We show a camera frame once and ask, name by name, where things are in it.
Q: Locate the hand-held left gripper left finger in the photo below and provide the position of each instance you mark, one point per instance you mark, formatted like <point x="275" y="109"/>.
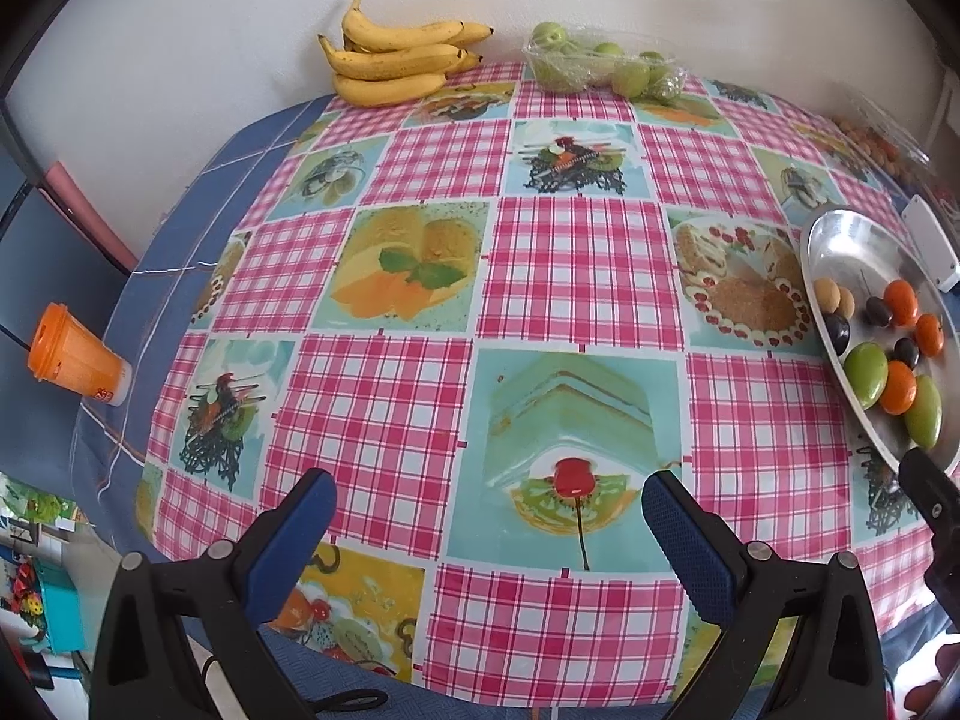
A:
<point x="289" y="540"/>

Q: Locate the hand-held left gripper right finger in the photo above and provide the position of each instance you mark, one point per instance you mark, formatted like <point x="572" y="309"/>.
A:
<point x="686" y="544"/>

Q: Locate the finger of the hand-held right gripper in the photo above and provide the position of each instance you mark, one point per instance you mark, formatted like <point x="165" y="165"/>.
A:
<point x="926" y="484"/>

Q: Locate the green mango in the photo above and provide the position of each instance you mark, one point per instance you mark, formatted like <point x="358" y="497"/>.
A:
<point x="924" y="412"/>
<point x="866" y="375"/>

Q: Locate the orange mandarin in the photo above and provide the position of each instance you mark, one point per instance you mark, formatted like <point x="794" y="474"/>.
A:
<point x="897" y="388"/>
<point x="928" y="335"/>
<point x="901" y="301"/>

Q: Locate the dark purple plum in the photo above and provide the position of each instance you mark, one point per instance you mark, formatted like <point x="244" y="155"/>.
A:
<point x="837" y="334"/>
<point x="906" y="352"/>
<point x="877" y="313"/>

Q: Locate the brown kiwi fruit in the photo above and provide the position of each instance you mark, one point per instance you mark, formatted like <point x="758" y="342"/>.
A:
<point x="826" y="294"/>

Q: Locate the round steel plate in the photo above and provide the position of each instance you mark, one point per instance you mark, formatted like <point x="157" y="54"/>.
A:
<point x="832" y="240"/>

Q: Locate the bag of small brown fruits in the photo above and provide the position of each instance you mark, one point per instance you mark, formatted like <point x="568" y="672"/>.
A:
<point x="892" y="127"/>

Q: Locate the bag of green fruits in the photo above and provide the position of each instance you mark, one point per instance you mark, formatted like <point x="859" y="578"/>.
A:
<point x="600" y="67"/>

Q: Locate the person's right hand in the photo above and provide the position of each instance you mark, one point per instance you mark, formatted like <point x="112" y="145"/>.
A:
<point x="919" y="699"/>

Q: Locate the teal box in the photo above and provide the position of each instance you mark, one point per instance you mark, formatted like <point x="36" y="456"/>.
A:
<point x="64" y="611"/>

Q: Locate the white plastic box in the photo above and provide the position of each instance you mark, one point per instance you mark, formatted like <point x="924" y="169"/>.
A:
<point x="934" y="240"/>

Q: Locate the orange plastic cup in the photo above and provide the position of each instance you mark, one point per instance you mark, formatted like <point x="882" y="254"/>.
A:
<point x="71" y="360"/>

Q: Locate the pile of brown longans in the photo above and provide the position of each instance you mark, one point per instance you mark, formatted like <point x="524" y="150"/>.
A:
<point x="874" y="142"/>

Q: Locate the pink chair back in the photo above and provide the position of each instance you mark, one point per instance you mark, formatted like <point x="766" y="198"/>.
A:
<point x="86" y="214"/>

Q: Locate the pile of green guavas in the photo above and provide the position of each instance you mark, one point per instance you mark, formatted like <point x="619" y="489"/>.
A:
<point x="630" y="79"/>

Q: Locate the yellow banana bunch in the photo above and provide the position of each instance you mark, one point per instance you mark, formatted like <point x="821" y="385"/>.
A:
<point x="390" y="67"/>

